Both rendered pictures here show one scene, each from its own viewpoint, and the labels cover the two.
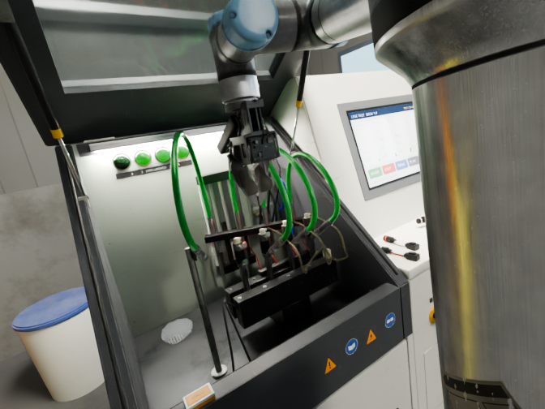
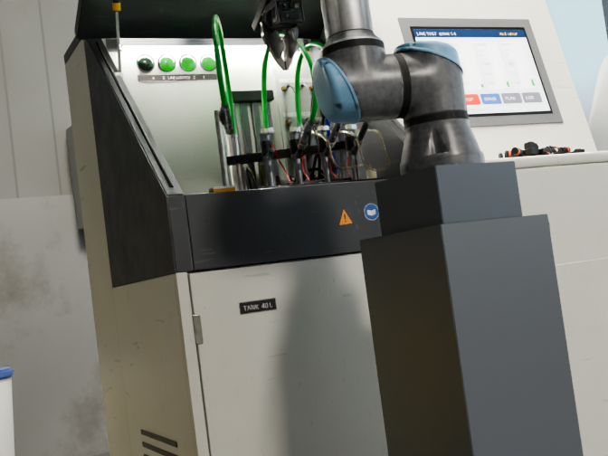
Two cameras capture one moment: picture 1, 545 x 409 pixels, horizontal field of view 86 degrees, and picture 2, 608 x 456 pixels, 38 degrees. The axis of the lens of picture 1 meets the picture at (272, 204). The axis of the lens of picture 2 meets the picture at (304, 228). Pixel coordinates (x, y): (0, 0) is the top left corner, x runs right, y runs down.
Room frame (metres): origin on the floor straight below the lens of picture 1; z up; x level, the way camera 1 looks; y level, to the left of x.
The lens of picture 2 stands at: (-1.44, -0.09, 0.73)
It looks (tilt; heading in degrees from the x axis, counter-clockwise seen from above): 4 degrees up; 4
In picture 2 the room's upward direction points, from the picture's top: 7 degrees counter-clockwise
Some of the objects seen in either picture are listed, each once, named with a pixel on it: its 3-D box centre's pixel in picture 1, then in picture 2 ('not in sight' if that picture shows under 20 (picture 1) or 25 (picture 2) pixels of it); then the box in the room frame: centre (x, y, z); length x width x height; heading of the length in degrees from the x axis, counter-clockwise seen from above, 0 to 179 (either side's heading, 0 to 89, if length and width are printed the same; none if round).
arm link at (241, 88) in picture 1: (241, 92); not in sight; (0.61, 0.02, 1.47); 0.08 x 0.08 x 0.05
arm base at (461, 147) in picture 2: not in sight; (439, 145); (0.16, -0.25, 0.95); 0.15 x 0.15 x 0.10
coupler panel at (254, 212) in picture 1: (261, 185); (302, 119); (1.10, 0.03, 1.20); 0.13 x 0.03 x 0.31; 119
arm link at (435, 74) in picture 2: not in sight; (426, 81); (0.16, -0.25, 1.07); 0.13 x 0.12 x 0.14; 107
